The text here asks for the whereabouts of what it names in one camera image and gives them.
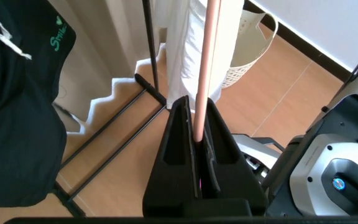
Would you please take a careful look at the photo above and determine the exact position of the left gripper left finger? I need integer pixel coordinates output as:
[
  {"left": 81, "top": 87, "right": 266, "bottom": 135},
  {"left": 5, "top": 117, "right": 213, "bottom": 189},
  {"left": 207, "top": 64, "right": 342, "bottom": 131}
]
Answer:
[{"left": 141, "top": 95, "right": 201, "bottom": 218}]

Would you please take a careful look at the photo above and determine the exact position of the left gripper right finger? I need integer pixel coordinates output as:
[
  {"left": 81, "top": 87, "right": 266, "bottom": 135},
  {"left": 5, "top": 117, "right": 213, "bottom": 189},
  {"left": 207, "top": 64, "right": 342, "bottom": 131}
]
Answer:
[{"left": 197, "top": 98, "right": 269, "bottom": 218}]

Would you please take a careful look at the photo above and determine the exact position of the pink clothes hanger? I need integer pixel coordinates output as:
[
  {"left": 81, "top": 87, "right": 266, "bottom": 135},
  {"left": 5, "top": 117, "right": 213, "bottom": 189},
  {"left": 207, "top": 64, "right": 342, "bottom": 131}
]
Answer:
[{"left": 193, "top": 0, "right": 223, "bottom": 143}]

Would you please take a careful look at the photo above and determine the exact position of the white garment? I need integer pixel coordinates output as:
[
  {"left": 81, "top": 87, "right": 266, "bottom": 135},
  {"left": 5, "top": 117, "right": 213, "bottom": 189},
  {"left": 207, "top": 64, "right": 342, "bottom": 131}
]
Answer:
[{"left": 153, "top": 0, "right": 245, "bottom": 112}]

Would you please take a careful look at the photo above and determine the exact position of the black garment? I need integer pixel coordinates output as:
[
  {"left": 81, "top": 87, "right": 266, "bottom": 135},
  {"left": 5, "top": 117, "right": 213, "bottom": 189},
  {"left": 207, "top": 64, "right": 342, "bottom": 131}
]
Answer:
[{"left": 0, "top": 0, "right": 77, "bottom": 208}]

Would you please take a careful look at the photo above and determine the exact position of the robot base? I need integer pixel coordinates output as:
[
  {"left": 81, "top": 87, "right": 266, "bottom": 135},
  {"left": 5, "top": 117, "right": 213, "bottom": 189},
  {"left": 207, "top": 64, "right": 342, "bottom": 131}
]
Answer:
[{"left": 231, "top": 39, "right": 358, "bottom": 218}]

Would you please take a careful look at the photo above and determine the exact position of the white laundry basket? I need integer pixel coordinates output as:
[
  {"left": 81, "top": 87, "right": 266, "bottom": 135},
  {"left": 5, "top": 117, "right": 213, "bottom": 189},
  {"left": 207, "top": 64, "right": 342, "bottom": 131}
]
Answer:
[{"left": 221, "top": 9, "right": 279, "bottom": 90}]

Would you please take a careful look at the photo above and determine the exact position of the black clothes rack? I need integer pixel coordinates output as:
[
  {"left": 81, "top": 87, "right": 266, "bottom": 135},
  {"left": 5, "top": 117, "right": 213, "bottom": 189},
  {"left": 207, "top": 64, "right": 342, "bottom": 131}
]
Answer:
[{"left": 50, "top": 0, "right": 170, "bottom": 218}]

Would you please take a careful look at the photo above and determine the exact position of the beige curtain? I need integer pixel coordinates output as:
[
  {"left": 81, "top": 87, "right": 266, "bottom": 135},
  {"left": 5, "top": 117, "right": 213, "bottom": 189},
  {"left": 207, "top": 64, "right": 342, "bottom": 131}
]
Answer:
[{"left": 47, "top": 0, "right": 167, "bottom": 121}]

